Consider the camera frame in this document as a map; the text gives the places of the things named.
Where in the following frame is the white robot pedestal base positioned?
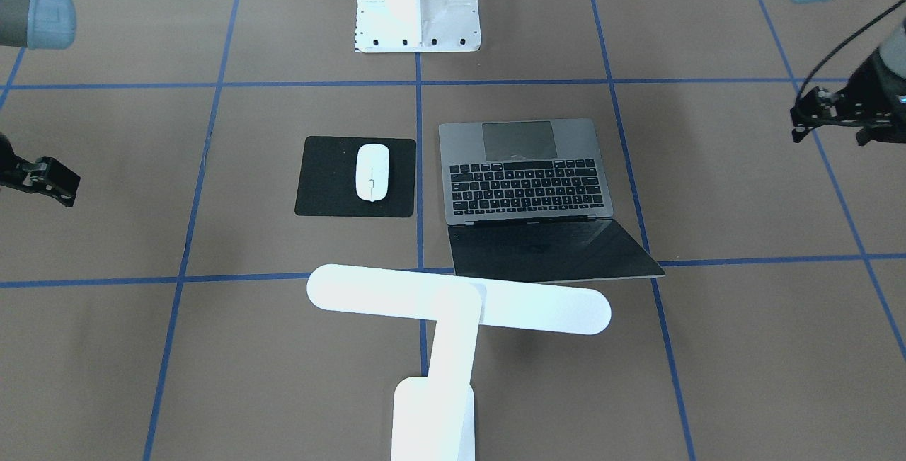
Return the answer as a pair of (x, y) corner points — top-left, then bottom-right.
(354, 0), (482, 52)

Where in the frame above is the black mouse pad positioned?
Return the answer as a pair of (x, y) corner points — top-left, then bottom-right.
(294, 135), (417, 218)

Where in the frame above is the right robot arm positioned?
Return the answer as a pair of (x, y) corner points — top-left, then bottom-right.
(1, 0), (81, 208)

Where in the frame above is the white computer mouse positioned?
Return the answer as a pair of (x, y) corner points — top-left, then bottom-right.
(354, 144), (389, 203)

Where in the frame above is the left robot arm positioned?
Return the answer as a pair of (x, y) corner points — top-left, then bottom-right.
(789, 0), (905, 146)

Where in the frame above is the grey laptop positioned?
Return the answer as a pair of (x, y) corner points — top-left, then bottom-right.
(439, 118), (665, 283)

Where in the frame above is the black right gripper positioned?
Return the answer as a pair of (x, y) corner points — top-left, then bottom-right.
(1, 134), (81, 208)

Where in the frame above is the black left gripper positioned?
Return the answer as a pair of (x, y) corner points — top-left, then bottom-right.
(790, 57), (905, 146)

